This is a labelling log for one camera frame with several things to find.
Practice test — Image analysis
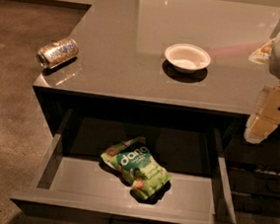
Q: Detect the green rice chip bag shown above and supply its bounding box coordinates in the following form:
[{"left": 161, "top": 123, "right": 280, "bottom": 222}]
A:
[{"left": 101, "top": 136, "right": 172, "bottom": 200}]

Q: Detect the open grey top drawer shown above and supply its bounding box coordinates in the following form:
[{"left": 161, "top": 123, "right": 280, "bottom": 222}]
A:
[{"left": 11, "top": 111, "right": 241, "bottom": 224}]

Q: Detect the white paper bowl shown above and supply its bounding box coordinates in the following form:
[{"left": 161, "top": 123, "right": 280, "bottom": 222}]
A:
[{"left": 165, "top": 43, "right": 211, "bottom": 73}]

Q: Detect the dark grey counter cabinet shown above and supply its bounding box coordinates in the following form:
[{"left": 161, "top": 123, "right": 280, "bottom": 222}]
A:
[{"left": 33, "top": 0, "right": 280, "bottom": 167}]

